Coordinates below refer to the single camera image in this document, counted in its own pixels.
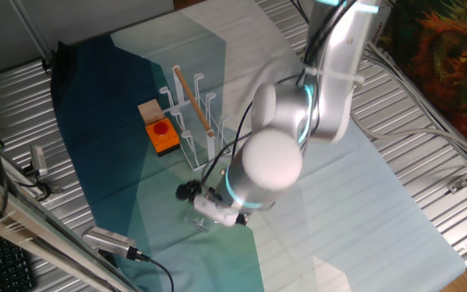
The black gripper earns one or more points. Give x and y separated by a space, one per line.
241 220

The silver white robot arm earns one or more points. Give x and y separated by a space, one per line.
274 158

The blue green white tablecloth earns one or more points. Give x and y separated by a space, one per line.
339 223

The orange box red push button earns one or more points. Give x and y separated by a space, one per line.
162 142

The plain wooden block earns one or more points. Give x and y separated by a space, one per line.
150 111

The white zip tie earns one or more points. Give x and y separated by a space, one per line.
339 75

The cardboard box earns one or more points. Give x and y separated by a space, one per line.
384 24

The colourful orange green fabric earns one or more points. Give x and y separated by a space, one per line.
440 61

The grey metal pole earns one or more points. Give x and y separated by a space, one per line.
31 30

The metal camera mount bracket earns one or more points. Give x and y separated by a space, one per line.
55 189

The small metal table bracket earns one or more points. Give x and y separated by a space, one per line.
457 185

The aluminium frame bar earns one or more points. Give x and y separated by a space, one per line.
22 219

